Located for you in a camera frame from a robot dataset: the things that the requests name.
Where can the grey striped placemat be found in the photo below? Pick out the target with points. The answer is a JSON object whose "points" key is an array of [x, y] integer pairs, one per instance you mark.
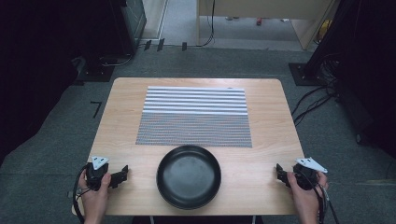
{"points": [[194, 124]]}

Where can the yellow object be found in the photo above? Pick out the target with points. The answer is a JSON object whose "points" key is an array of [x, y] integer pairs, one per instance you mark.
{"points": [[325, 29]]}

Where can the black floor stand base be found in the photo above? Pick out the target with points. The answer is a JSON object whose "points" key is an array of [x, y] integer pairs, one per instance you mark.
{"points": [[96, 70]]}

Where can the black stand pole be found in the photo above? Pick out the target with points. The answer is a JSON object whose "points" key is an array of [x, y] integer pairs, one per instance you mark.
{"points": [[327, 34]]}

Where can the black round plate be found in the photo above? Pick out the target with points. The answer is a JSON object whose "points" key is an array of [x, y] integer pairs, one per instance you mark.
{"points": [[188, 176]]}

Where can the small red object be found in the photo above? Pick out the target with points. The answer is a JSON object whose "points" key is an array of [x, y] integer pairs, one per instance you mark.
{"points": [[258, 21]]}

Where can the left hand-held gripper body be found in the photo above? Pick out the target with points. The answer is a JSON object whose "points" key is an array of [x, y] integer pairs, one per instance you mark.
{"points": [[95, 175]]}

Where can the light wooden cabinet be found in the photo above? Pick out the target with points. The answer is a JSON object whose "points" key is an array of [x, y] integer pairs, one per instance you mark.
{"points": [[264, 7]]}

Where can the person's right hand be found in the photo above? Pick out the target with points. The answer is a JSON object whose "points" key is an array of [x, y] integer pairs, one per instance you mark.
{"points": [[303, 199]]}

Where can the person's left hand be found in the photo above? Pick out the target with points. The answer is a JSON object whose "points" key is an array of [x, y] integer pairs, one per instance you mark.
{"points": [[95, 199]]}

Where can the black stand base plate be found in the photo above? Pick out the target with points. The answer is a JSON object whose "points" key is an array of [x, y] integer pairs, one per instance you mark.
{"points": [[303, 74]]}

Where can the dark equipment case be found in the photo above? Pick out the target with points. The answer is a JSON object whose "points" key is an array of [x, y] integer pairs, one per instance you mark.
{"points": [[130, 21]]}

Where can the dark curtain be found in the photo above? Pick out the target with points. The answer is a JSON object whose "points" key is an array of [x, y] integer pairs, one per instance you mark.
{"points": [[37, 68]]}

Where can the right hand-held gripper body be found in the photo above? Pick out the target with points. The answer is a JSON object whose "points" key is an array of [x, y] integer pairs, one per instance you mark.
{"points": [[305, 175]]}

